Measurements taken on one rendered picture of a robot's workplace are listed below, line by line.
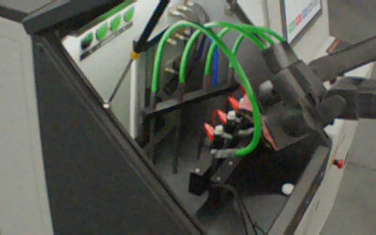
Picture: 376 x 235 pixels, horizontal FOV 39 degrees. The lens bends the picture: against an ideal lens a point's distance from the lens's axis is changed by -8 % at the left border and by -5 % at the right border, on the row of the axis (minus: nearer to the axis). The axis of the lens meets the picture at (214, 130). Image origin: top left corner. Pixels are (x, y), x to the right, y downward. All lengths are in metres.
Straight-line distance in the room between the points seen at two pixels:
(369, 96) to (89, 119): 0.59
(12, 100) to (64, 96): 0.19
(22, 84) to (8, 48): 0.09
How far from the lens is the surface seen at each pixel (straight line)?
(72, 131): 1.27
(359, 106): 0.94
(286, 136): 1.07
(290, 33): 1.92
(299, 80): 0.98
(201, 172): 1.55
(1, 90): 1.38
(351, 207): 3.05
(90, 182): 1.33
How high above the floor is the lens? 1.99
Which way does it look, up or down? 36 degrees down
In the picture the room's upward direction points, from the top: 7 degrees clockwise
